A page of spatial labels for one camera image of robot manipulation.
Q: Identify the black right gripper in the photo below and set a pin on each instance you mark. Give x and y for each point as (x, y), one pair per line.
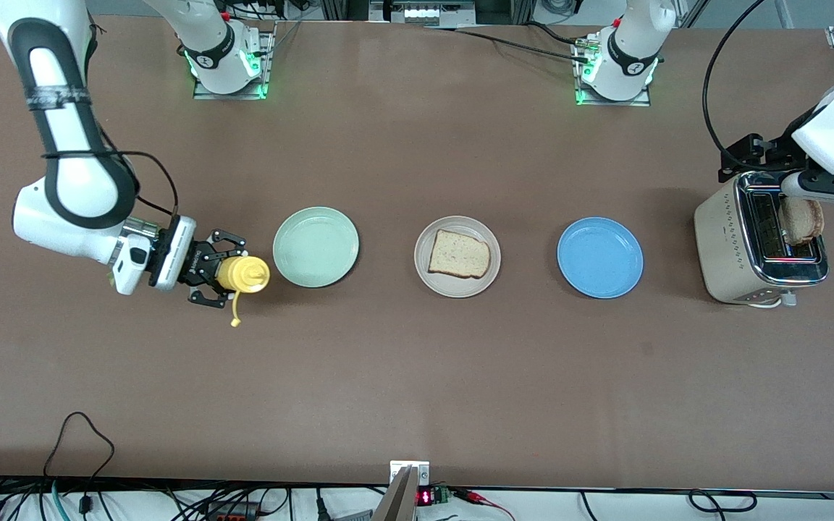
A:
(195, 263)

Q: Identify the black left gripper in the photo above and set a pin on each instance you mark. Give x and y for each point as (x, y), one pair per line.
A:
(748, 151)

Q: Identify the yellow squeeze bottle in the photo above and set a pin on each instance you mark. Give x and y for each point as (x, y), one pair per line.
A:
(247, 273)

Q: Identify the brown crusted bread slice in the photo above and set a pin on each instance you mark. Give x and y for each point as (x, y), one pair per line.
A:
(459, 253)
(802, 221)

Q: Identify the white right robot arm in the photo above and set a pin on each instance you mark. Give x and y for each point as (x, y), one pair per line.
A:
(77, 188)

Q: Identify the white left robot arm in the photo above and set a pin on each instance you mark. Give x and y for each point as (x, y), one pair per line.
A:
(627, 51)

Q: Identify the mint green plate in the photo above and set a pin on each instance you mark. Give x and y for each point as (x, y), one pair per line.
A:
(316, 246)

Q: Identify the blue plate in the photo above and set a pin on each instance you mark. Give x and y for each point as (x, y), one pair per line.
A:
(600, 257)

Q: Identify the beige plate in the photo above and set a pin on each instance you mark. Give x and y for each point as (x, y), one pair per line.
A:
(458, 289)

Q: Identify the beige chrome toaster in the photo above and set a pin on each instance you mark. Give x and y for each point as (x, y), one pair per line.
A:
(725, 246)

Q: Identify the red LED display module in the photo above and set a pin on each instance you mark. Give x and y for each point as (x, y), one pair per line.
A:
(426, 497)

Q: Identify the white box device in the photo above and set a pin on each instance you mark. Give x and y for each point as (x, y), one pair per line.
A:
(424, 13)

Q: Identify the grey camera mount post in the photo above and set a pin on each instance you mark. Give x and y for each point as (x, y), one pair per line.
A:
(397, 499)

